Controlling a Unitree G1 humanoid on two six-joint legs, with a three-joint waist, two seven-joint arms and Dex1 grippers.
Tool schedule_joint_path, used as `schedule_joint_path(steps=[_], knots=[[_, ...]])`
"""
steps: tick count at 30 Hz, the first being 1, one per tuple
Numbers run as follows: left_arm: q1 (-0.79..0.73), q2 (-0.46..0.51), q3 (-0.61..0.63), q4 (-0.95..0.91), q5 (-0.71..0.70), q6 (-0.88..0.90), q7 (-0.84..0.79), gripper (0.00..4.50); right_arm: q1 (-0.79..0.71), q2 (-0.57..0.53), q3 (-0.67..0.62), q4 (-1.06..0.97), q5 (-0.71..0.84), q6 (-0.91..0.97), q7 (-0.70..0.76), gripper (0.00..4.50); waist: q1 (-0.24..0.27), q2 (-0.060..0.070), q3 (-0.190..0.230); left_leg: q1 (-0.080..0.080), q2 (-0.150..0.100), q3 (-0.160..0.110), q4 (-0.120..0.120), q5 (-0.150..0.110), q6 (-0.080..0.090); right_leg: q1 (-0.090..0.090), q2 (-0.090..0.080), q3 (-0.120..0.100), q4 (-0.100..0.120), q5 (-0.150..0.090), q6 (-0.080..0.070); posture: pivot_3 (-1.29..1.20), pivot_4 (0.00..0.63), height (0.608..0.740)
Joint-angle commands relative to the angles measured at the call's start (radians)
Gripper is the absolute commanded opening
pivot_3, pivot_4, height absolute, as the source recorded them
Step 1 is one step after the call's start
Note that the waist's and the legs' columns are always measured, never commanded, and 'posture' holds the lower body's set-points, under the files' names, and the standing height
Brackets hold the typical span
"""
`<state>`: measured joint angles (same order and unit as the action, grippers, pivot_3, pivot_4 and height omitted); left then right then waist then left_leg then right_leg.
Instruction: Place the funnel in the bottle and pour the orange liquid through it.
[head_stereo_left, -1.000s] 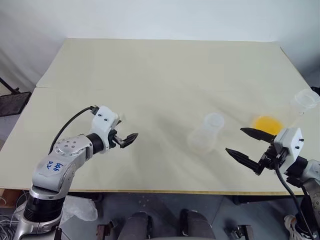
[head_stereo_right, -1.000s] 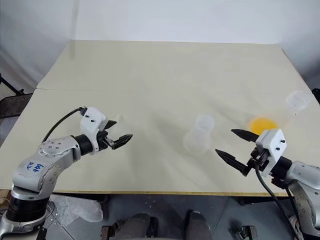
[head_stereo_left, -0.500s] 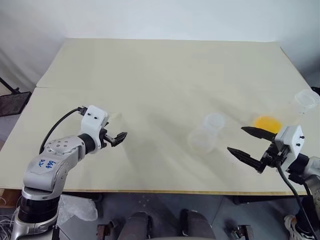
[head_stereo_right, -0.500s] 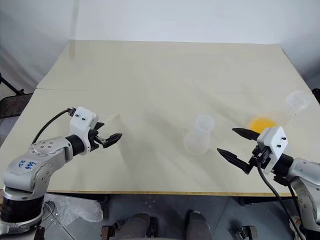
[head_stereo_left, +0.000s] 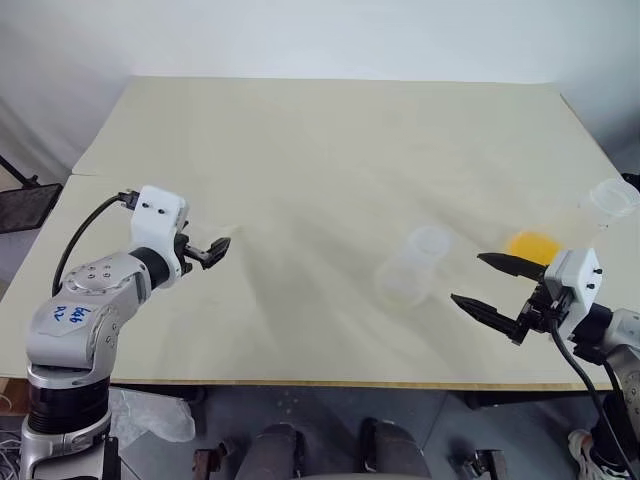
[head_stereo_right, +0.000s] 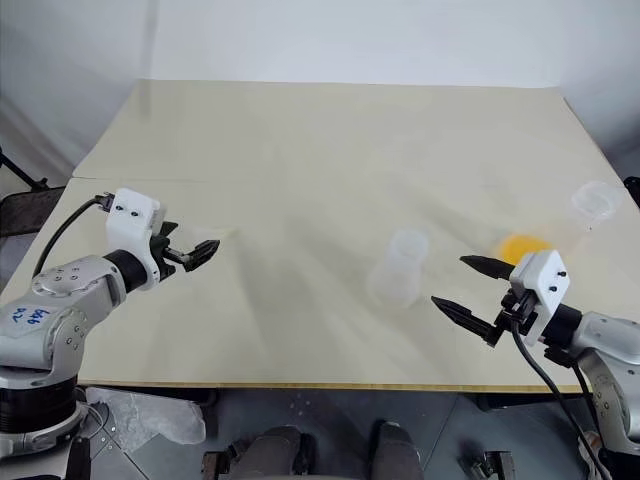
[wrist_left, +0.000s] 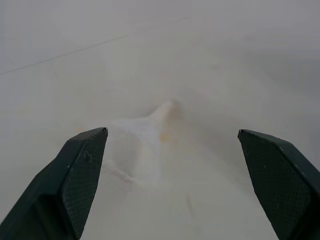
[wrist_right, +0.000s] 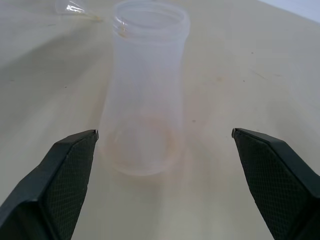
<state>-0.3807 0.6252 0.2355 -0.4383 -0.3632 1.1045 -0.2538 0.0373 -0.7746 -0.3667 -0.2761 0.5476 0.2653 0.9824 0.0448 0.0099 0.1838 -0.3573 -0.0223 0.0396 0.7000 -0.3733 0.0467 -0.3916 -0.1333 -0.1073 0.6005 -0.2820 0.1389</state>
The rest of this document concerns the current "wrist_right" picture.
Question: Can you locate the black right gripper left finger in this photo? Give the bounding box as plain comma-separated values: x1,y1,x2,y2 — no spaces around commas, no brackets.
0,129,100,240

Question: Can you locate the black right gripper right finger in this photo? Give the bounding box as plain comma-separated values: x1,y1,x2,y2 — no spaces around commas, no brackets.
231,127,320,240

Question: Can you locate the translucent white plastic bottle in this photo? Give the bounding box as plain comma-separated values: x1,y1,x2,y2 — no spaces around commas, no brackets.
98,0,192,177

